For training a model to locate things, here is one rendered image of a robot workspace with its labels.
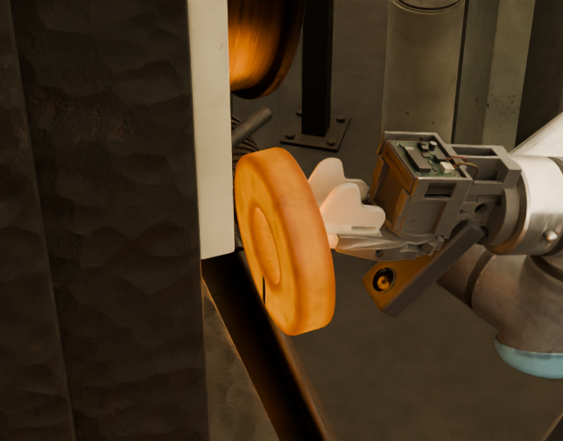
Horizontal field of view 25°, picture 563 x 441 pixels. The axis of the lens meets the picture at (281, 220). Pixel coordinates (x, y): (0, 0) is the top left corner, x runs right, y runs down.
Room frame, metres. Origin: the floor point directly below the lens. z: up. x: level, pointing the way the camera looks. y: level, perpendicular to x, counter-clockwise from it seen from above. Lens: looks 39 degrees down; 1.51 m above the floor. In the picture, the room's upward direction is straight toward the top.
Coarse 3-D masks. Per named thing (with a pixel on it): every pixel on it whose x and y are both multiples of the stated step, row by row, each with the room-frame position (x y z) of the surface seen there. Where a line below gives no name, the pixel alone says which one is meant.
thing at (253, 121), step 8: (256, 112) 1.39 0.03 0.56; (264, 112) 1.40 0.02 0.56; (248, 120) 1.37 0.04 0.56; (256, 120) 1.37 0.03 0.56; (264, 120) 1.39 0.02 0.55; (240, 128) 1.35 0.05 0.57; (248, 128) 1.35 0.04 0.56; (256, 128) 1.37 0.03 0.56; (232, 136) 1.33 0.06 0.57; (240, 136) 1.33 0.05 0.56; (248, 136) 1.35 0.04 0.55; (232, 144) 1.31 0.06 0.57
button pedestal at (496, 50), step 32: (480, 0) 1.89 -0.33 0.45; (512, 0) 1.84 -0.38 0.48; (480, 32) 1.87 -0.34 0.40; (512, 32) 1.84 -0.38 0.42; (480, 64) 1.86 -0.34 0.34; (512, 64) 1.84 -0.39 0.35; (480, 96) 1.85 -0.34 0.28; (512, 96) 1.85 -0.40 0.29; (480, 128) 1.84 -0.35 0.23; (512, 128) 1.85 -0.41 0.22
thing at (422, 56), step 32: (416, 0) 1.77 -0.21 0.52; (448, 0) 1.77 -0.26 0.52; (416, 32) 1.74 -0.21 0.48; (448, 32) 1.75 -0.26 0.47; (416, 64) 1.74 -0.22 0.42; (448, 64) 1.75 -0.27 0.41; (384, 96) 1.78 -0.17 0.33; (416, 96) 1.74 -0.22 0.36; (448, 96) 1.75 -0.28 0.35; (384, 128) 1.78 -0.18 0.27; (416, 128) 1.74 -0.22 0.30; (448, 128) 1.76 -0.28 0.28
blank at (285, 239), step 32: (256, 160) 0.83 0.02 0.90; (288, 160) 0.82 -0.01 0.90; (256, 192) 0.82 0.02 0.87; (288, 192) 0.79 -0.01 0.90; (256, 224) 0.84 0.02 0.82; (288, 224) 0.76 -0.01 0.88; (320, 224) 0.77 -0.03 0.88; (256, 256) 0.83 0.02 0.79; (288, 256) 0.75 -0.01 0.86; (320, 256) 0.75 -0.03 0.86; (288, 288) 0.76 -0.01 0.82; (320, 288) 0.74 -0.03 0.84; (288, 320) 0.76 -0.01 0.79; (320, 320) 0.75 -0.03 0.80
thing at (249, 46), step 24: (240, 0) 0.79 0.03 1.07; (264, 0) 0.79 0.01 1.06; (288, 0) 0.80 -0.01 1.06; (240, 24) 0.79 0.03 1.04; (264, 24) 0.80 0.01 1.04; (288, 24) 0.80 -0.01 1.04; (240, 48) 0.81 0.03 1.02; (264, 48) 0.82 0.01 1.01; (288, 48) 0.81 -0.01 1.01; (240, 72) 0.83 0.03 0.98; (264, 72) 0.84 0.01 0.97; (240, 96) 0.91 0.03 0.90; (264, 96) 0.88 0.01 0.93
